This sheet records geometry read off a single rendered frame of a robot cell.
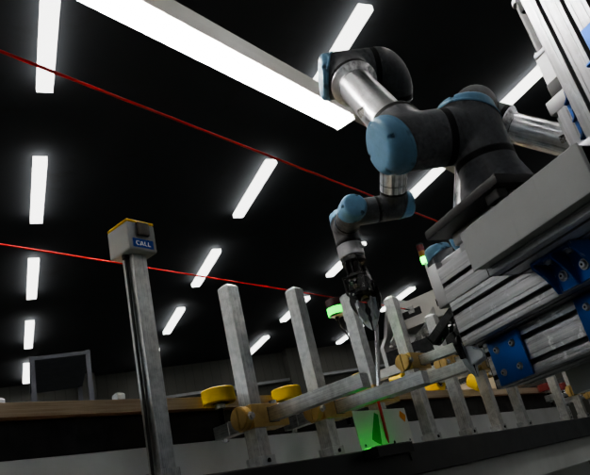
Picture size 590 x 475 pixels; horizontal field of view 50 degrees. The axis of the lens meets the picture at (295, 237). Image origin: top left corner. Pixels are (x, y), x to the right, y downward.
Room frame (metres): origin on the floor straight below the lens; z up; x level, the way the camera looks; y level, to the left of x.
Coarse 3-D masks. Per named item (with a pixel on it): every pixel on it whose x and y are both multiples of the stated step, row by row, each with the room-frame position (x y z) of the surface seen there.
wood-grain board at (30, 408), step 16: (96, 400) 1.30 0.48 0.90; (112, 400) 1.33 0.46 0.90; (128, 400) 1.37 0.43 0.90; (176, 400) 1.47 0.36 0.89; (192, 400) 1.51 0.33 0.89; (400, 400) 2.29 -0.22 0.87; (0, 416) 1.14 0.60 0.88; (16, 416) 1.16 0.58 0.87; (32, 416) 1.19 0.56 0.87; (48, 416) 1.22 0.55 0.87; (64, 416) 1.25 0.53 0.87; (80, 416) 1.29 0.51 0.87; (96, 416) 1.33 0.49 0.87
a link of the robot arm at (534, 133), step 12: (504, 108) 1.52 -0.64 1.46; (504, 120) 1.53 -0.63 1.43; (516, 120) 1.53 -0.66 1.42; (528, 120) 1.52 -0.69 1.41; (540, 120) 1.51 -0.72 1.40; (516, 132) 1.54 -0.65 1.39; (528, 132) 1.52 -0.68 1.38; (540, 132) 1.51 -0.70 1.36; (552, 132) 1.50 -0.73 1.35; (516, 144) 1.58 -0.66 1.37; (528, 144) 1.55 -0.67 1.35; (540, 144) 1.53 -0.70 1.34; (552, 144) 1.52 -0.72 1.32; (564, 144) 1.50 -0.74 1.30
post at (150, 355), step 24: (144, 264) 1.20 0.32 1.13; (144, 288) 1.20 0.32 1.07; (144, 312) 1.19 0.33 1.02; (144, 336) 1.18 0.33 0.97; (144, 360) 1.18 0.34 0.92; (144, 384) 1.19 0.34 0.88; (144, 408) 1.18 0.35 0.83; (144, 432) 1.20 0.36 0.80; (168, 432) 1.20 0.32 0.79; (168, 456) 1.20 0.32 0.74
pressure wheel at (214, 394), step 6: (204, 390) 1.50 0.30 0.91; (210, 390) 1.49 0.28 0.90; (216, 390) 1.49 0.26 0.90; (222, 390) 1.49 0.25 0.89; (228, 390) 1.50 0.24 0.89; (234, 390) 1.52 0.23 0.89; (204, 396) 1.50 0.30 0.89; (210, 396) 1.49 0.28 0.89; (216, 396) 1.49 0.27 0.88; (222, 396) 1.49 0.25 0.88; (228, 396) 1.50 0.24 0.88; (234, 396) 1.52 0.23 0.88; (204, 402) 1.50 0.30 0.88; (210, 402) 1.49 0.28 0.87; (216, 402) 1.52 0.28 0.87; (222, 402) 1.52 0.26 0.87; (228, 402) 1.54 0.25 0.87; (216, 408) 1.52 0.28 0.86; (222, 408) 1.52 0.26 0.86; (222, 414) 1.52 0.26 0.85; (222, 420) 1.52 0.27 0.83
